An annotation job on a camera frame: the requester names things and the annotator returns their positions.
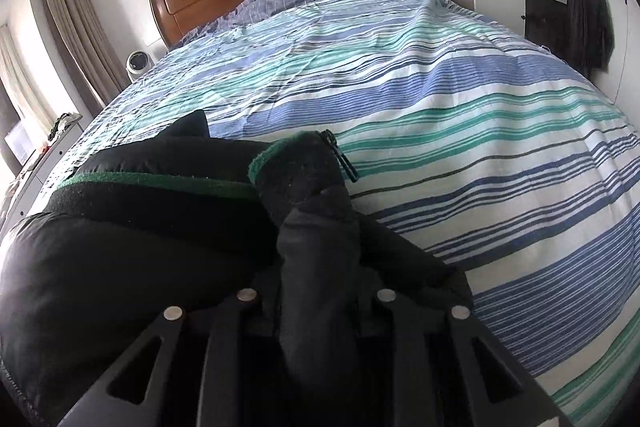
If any dark jacket on chair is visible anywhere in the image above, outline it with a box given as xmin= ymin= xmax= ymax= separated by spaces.
xmin=565 ymin=0 xmax=615 ymax=79

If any black puffer jacket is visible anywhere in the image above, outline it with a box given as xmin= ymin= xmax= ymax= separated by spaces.
xmin=1 ymin=110 xmax=473 ymax=426

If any beige curtain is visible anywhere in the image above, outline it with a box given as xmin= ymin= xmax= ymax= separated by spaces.
xmin=44 ymin=0 xmax=130 ymax=116

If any white low drawer cabinet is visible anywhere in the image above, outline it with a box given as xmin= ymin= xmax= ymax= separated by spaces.
xmin=1 ymin=114 xmax=84 ymax=235

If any window with dark frame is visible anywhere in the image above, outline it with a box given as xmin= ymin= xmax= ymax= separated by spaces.
xmin=0 ymin=84 xmax=39 ymax=176

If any striped blue green duvet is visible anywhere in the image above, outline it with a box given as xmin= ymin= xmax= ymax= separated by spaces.
xmin=38 ymin=0 xmax=639 ymax=426

